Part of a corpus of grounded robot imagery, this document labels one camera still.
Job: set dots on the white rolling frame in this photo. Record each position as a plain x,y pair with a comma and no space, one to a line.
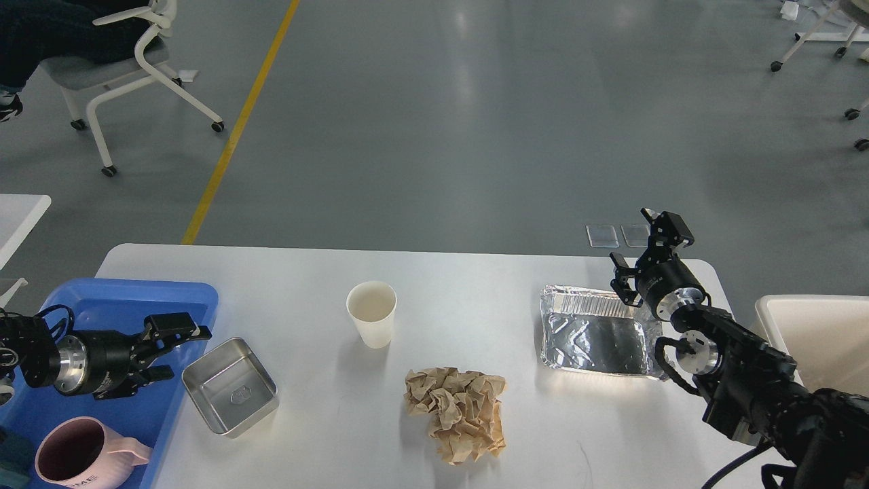
856,13

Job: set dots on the pink mug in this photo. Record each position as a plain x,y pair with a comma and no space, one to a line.
85,453

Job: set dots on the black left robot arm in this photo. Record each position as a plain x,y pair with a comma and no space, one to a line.
29,343

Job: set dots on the white paper cup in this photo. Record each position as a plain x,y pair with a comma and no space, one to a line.
371,306

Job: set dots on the seated person in black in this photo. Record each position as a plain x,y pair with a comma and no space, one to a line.
32,31

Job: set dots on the aluminium foil tray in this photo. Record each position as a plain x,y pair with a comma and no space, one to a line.
593,332

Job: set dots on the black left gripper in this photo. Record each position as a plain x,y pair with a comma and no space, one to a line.
104,365

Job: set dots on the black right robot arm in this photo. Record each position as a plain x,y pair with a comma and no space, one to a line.
748,386

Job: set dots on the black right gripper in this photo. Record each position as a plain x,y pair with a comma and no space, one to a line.
669,284

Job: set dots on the blue plastic tray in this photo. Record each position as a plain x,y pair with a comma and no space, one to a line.
150,415

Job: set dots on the square steel container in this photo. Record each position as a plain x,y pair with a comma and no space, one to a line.
231,388

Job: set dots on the white plastic bin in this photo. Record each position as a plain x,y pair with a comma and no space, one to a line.
827,335

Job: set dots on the white office chair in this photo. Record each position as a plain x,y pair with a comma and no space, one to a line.
85,85

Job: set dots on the crumpled brown paper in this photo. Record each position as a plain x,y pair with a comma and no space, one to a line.
464,408

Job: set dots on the clear floor plate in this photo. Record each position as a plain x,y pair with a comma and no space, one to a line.
602,236
635,236

